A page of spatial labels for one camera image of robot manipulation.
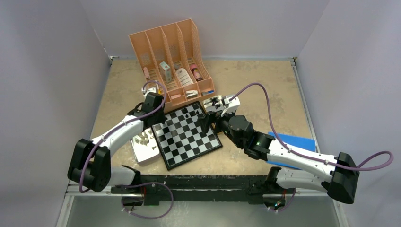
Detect white paper pack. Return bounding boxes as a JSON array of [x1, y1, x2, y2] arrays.
[[176, 68, 193, 87]]

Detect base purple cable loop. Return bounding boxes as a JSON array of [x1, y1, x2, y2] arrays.
[[121, 182, 175, 220]]

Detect blue foam pad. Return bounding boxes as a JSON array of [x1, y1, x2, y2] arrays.
[[266, 133, 316, 170]]

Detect black metal base rail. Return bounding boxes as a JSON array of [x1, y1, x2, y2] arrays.
[[64, 174, 341, 206]]

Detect peach plastic desk organizer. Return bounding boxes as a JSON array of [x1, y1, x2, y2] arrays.
[[129, 19, 216, 112]]

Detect pile of white chess pieces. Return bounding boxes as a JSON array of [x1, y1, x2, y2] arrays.
[[132, 129, 157, 149]]

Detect black white chess board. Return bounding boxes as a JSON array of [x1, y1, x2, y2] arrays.
[[152, 101, 223, 171]]

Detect pink bottle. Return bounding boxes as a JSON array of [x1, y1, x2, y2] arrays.
[[190, 64, 203, 82]]

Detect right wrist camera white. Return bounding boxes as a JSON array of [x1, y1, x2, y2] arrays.
[[215, 95, 240, 116]]

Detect blue grey small object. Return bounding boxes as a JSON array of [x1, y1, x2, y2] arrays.
[[201, 90, 215, 96]]

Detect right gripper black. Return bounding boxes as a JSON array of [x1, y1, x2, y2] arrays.
[[198, 106, 244, 148]]

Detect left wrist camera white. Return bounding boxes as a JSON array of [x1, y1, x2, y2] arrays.
[[141, 87, 158, 97]]

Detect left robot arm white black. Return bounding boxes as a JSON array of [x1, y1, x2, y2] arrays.
[[67, 92, 166, 193]]

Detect white green carton box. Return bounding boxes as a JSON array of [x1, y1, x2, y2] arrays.
[[159, 61, 173, 83]]

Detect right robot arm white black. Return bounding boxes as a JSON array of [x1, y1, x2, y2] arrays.
[[198, 113, 360, 204]]

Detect white stapler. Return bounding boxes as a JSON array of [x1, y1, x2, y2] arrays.
[[185, 90, 199, 99]]

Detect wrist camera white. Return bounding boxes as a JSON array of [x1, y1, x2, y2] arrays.
[[141, 87, 158, 97], [215, 95, 240, 116]]

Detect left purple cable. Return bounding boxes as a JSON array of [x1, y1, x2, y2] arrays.
[[78, 81, 167, 194]]

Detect silver metal tin tray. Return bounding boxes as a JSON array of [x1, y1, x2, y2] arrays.
[[130, 138, 160, 166]]

